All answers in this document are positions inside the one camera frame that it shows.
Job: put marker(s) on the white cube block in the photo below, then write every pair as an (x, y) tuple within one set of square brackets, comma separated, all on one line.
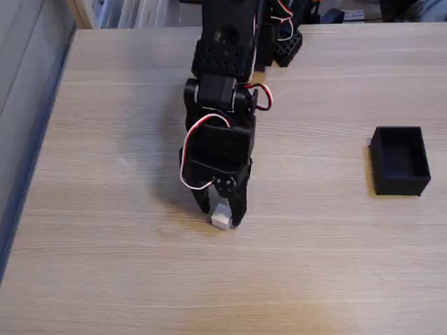
[(220, 218)]

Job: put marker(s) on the black open box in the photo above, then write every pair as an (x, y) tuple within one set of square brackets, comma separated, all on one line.
[(401, 181)]

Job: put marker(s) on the white pleated curtain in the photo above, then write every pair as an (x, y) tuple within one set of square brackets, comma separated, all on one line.
[(153, 13)]

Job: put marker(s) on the black device with white label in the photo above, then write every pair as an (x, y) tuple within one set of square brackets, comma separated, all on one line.
[(334, 15)]

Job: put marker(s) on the light wooden plank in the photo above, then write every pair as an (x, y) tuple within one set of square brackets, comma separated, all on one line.
[(81, 14)]

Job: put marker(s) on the blue fabric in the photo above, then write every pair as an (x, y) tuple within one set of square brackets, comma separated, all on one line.
[(434, 9)]

